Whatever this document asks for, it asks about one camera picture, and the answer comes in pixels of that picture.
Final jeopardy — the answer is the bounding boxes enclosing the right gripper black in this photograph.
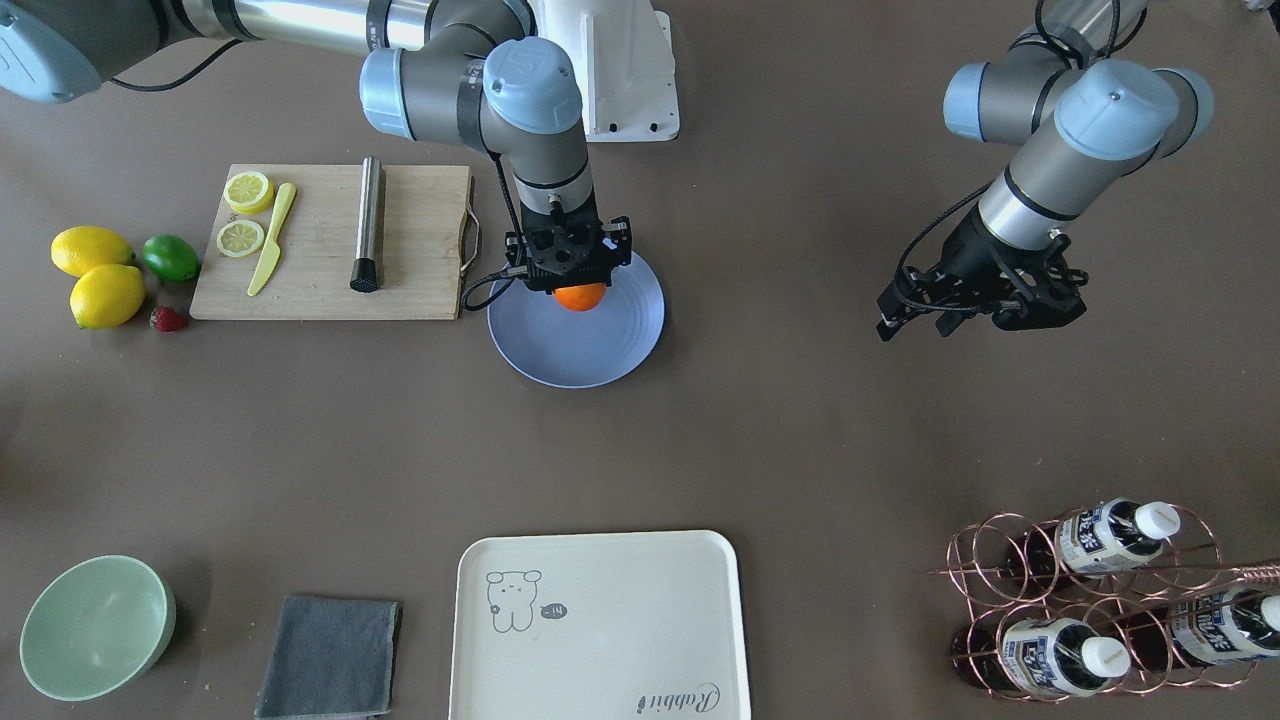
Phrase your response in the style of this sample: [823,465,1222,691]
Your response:
[503,205,632,293]

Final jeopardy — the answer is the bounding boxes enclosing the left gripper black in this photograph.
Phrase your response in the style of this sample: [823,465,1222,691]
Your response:
[876,208,1089,342]

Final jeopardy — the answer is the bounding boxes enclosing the orange fruit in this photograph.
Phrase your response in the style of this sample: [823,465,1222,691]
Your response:
[552,283,609,313]

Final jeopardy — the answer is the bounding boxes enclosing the blue round plate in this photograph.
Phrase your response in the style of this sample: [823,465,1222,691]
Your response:
[486,252,666,389]

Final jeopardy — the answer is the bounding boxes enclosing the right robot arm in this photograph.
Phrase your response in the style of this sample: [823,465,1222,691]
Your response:
[3,1,632,292]

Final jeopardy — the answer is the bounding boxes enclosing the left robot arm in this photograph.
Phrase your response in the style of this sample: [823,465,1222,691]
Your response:
[877,1,1215,340]

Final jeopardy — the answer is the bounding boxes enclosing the wooden cutting board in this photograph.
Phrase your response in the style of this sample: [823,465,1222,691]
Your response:
[189,163,474,322]

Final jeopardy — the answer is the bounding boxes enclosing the steel muddler black tip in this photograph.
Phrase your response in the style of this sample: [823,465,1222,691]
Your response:
[349,156,385,293]

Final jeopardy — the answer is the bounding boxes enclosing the yellow plastic knife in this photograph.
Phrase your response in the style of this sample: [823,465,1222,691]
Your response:
[246,182,297,297]

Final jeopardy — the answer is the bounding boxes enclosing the back tea bottle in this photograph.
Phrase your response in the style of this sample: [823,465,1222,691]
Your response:
[1004,498,1181,591]
[1117,585,1279,670]

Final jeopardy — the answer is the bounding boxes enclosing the tea bottle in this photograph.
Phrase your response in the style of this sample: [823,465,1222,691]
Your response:
[1117,585,1279,670]
[1004,498,1181,591]
[950,618,1132,701]

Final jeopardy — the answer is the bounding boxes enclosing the upper lemon slice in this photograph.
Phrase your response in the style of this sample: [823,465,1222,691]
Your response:
[215,219,266,258]

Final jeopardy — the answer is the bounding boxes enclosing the front tea bottle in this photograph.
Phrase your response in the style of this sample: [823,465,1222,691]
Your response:
[950,618,1132,701]

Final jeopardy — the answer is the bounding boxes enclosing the cream rabbit tray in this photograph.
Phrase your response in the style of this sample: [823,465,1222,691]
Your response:
[448,530,753,719]

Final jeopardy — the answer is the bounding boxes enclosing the green lime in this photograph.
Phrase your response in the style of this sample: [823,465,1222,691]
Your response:
[141,234,201,282]

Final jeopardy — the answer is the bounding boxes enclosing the red strawberry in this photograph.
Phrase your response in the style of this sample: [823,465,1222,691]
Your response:
[148,306,189,334]

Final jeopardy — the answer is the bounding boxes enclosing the lower whole lemon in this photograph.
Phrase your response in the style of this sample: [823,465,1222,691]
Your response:
[69,264,146,329]

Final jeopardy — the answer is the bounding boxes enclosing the whole lemon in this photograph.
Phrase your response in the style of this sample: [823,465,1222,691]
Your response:
[50,225,134,278]
[69,264,146,329]

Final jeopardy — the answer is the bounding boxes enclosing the grey folded cloth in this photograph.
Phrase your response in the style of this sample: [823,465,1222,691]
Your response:
[253,594,401,719]

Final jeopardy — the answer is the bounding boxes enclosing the upper whole lemon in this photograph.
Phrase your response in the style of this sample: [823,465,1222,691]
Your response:
[50,225,134,278]

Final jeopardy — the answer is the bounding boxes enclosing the green bowl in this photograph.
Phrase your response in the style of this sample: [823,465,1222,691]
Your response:
[19,555,177,702]

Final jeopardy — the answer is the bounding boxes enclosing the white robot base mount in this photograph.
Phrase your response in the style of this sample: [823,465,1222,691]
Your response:
[530,1,681,143]

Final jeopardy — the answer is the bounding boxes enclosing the copper wire bottle rack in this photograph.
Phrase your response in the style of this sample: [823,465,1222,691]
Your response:
[940,503,1277,703]

